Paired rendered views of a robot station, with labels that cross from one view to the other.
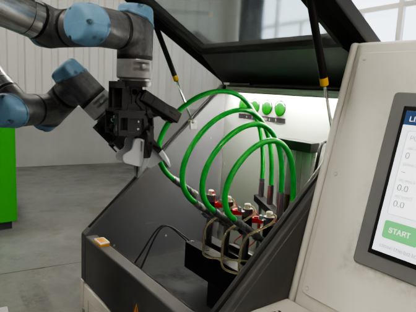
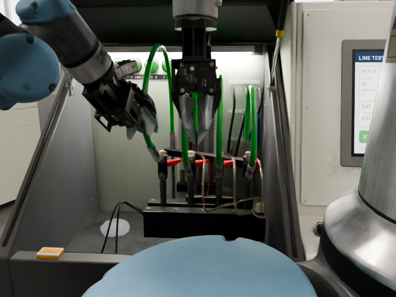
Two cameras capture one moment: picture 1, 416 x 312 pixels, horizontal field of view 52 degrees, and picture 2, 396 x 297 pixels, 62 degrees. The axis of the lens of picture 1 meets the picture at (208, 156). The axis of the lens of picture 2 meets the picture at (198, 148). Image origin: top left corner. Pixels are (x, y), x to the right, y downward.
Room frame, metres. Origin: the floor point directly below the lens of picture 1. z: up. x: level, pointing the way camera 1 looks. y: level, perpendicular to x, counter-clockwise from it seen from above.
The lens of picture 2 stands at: (0.54, 0.61, 1.36)
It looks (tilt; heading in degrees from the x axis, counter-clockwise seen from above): 13 degrees down; 311
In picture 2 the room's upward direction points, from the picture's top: straight up
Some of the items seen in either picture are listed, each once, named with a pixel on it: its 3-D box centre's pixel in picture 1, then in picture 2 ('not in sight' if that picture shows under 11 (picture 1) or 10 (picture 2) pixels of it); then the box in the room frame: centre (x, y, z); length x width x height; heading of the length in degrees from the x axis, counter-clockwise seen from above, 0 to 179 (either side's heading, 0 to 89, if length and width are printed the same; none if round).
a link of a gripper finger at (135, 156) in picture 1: (134, 158); (204, 120); (0.91, 0.16, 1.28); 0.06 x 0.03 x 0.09; 127
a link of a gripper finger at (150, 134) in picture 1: (145, 137); (208, 93); (0.92, 0.14, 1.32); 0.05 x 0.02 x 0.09; 37
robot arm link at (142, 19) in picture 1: (134, 32); not in sight; (0.92, 0.17, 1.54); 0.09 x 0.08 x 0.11; 147
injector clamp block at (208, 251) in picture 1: (233, 283); (204, 229); (1.11, -0.09, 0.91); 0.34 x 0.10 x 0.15; 37
